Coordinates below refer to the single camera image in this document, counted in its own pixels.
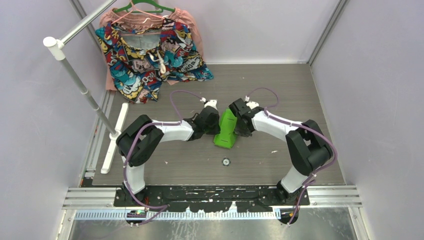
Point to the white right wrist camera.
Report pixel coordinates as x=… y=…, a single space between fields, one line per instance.
x=249 y=105

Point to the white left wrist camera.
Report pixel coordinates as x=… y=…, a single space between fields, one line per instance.
x=212 y=103

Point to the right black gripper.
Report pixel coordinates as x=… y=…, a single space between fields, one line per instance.
x=239 y=132

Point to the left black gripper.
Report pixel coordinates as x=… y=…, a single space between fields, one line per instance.
x=217 y=130

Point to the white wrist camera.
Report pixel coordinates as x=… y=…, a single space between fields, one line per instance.
x=212 y=103
x=249 y=105

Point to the metal clothes rack pole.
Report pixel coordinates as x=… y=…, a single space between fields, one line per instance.
x=55 y=46

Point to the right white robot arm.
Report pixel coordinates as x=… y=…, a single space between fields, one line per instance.
x=308 y=148

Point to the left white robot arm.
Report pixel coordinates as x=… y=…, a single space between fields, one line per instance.
x=137 y=142

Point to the colorful patterned shirt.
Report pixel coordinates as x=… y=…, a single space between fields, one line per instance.
x=142 y=52

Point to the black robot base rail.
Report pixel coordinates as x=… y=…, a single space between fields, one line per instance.
x=210 y=198

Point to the green clothes hanger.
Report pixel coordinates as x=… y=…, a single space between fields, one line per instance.
x=144 y=6

